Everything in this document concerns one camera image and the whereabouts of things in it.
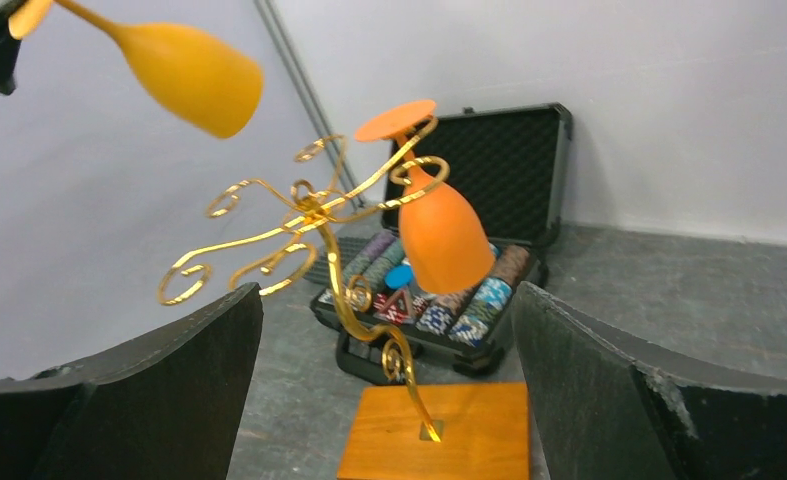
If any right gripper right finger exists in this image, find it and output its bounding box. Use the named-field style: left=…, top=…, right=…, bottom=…
left=510, top=282, right=787, bottom=479

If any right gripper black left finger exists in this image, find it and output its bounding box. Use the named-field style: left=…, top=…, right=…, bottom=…
left=0, top=283, right=263, bottom=479

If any yellow wine glass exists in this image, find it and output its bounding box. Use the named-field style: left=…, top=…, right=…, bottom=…
left=7, top=0, right=266, bottom=140

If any orange wine glass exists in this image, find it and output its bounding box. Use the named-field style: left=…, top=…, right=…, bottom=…
left=354, top=99, right=496, bottom=294

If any orange wooden rack base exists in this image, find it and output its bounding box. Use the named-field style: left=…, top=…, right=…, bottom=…
left=337, top=382, right=531, bottom=480

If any black studded mat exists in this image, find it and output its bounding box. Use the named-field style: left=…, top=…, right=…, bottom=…
left=303, top=235, right=374, bottom=287

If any black poker chip case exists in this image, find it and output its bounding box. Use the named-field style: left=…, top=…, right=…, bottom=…
left=344, top=100, right=573, bottom=377

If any gold wire glass rack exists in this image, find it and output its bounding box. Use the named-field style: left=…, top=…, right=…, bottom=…
left=156, top=115, right=451, bottom=444

